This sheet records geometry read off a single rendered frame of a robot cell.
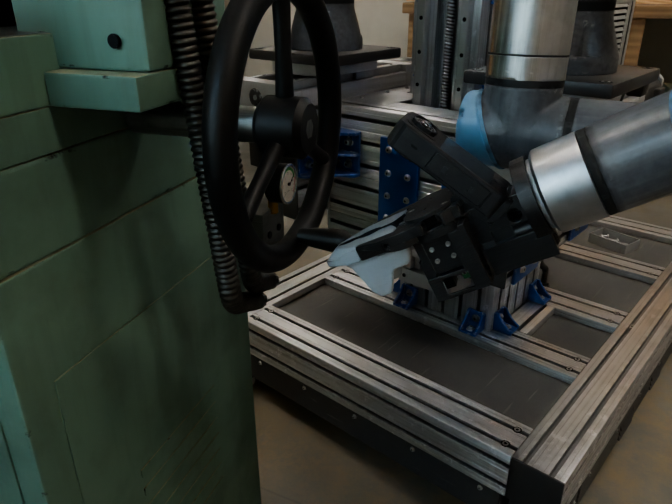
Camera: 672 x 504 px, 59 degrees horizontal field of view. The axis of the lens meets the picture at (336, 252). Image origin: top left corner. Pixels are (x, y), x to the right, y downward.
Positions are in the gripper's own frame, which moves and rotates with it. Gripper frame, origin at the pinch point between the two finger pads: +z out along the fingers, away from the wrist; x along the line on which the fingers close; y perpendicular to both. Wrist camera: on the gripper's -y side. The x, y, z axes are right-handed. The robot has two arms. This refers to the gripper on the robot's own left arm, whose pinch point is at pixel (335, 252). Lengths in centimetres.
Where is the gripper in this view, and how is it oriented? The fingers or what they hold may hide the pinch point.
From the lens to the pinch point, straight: 58.9
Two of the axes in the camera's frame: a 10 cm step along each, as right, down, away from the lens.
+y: 4.7, 8.5, 2.1
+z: -8.2, 3.4, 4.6
